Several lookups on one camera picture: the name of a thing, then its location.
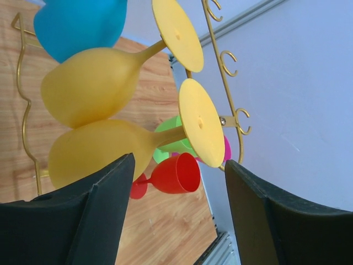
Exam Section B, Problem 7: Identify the front blue wine glass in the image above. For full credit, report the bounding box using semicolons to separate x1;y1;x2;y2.
34;1;127;63

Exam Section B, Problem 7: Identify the magenta wine glass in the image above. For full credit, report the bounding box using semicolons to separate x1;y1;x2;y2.
171;135;232;163

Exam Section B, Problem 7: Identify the gold wire glass rack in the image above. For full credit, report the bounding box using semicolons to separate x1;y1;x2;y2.
10;1;252;195

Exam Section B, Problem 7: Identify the red wine glass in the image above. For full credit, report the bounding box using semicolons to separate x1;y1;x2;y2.
130;153;201;199

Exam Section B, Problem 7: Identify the yellow wine glass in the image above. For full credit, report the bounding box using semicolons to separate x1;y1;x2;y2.
48;78;225;189
41;0;204;129

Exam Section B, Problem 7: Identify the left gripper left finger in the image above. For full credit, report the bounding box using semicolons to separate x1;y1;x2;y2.
1;154;135;264

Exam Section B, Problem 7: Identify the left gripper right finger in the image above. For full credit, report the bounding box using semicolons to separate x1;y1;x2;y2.
224;160;352;264

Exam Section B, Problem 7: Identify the green wine glass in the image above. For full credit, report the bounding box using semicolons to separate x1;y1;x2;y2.
153;115;196;163

